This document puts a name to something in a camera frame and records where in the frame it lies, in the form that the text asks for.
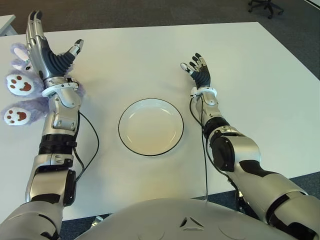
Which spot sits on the purple plush bunny doll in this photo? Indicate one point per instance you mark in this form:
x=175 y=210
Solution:
x=21 y=85

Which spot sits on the robot left arm silver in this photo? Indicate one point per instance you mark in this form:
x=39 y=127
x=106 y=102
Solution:
x=47 y=180

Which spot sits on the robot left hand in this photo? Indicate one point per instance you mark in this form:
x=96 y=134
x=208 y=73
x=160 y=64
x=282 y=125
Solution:
x=42 y=57

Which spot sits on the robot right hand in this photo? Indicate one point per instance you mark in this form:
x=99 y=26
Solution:
x=202 y=76

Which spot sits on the robot right arm silver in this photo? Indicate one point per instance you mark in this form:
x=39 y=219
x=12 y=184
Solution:
x=247 y=152

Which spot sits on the white plate black rim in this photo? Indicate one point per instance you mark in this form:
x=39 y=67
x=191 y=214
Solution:
x=151 y=127

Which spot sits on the silver robot torso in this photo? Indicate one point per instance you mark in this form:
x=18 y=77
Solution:
x=175 y=220

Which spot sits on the black office chair base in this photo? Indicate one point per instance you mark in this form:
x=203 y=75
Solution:
x=265 y=6

